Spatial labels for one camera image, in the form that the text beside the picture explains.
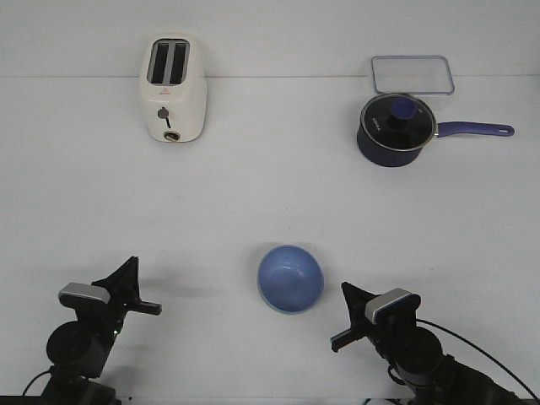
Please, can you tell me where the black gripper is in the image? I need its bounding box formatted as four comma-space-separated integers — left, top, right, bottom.
75, 256, 162, 338
330, 282, 417, 359

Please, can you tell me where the blue bowl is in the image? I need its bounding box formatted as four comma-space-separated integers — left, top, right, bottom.
256, 245, 325, 314

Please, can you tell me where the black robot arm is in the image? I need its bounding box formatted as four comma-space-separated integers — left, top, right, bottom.
331, 282, 525, 404
41, 256, 162, 404

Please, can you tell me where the dark blue saucepan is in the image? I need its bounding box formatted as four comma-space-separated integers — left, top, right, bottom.
356, 100, 515, 167

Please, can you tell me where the glass pot lid blue knob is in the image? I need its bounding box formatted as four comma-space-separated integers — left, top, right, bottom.
359, 93, 436, 151

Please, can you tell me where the white two-slot toaster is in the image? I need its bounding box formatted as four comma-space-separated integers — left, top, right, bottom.
138, 33, 208, 143

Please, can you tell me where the clear rectangular container lid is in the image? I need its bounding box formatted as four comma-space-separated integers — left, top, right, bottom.
370, 55, 455, 95

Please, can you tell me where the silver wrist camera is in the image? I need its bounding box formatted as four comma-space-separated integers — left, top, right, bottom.
364, 288, 421, 325
58, 283, 111, 309

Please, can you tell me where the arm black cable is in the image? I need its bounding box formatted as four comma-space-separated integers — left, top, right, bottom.
21, 369, 54, 397
415, 318, 537, 400

